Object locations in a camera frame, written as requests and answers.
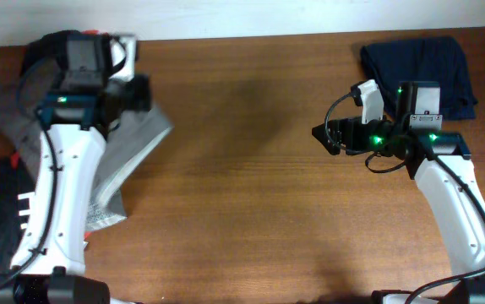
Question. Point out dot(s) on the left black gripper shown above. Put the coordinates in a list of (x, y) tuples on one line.
[(143, 98)]

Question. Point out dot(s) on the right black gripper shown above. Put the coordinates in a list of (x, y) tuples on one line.
[(352, 125)]

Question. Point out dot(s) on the grey shorts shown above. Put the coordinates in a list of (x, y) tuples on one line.
[(126, 147)]

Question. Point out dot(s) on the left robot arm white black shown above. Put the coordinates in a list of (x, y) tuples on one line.
[(58, 276)]

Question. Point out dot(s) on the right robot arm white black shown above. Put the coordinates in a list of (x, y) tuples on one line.
[(438, 162)]

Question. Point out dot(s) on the folded navy blue garment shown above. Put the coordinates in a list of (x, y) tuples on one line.
[(434, 59)]

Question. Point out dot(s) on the red t-shirt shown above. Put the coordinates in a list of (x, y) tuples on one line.
[(72, 143)]

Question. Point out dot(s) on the black t-shirt white lettering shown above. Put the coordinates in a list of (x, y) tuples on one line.
[(14, 177)]

